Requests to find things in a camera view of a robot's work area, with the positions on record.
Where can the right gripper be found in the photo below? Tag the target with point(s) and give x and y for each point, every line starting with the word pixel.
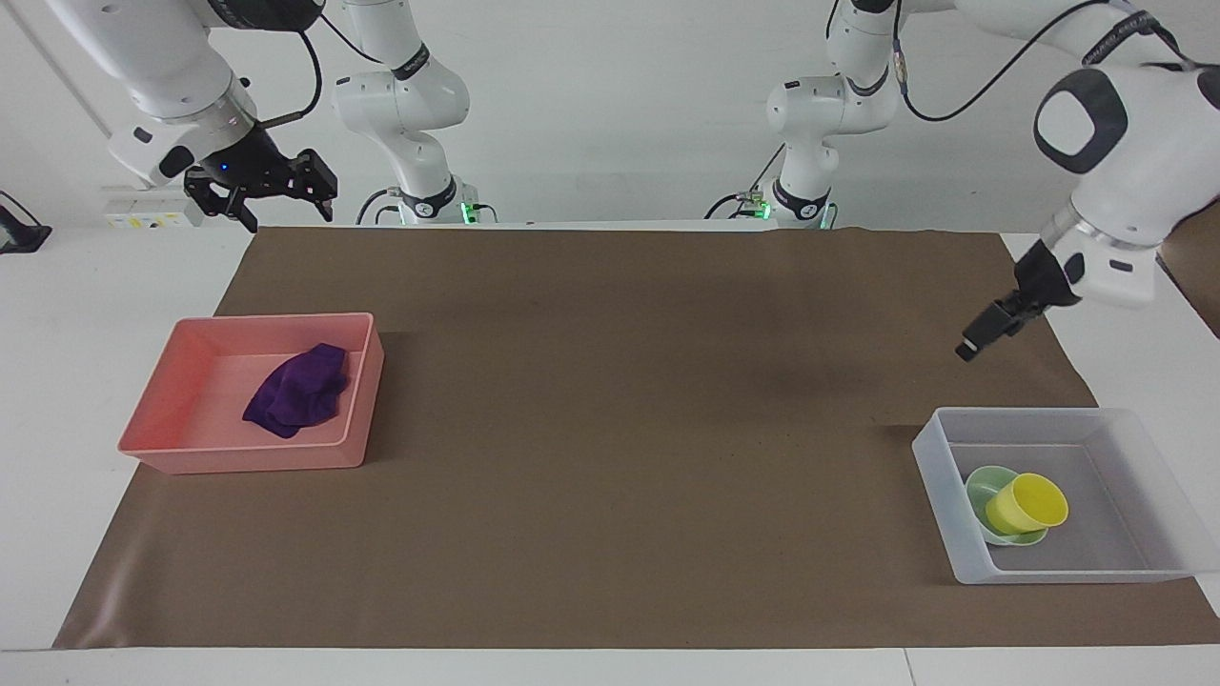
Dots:
pixel 240 164

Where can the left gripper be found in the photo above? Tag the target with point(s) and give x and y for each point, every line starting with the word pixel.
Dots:
pixel 1043 274

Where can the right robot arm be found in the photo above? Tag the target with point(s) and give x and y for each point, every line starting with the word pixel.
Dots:
pixel 162 67

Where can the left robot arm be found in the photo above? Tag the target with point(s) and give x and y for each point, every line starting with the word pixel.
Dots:
pixel 1144 162

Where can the purple cloth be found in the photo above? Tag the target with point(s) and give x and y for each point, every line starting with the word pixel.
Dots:
pixel 297 393

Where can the light green bowl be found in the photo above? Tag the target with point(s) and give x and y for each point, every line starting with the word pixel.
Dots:
pixel 982 488

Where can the translucent white plastic bin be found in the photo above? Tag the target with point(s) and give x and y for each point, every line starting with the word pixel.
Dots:
pixel 1096 495

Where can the yellow plastic cup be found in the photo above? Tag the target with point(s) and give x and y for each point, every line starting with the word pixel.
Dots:
pixel 1027 505

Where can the pink plastic tray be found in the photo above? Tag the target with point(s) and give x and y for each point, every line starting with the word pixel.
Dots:
pixel 191 419

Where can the black stand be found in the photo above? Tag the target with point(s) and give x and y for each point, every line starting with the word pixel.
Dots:
pixel 19 236

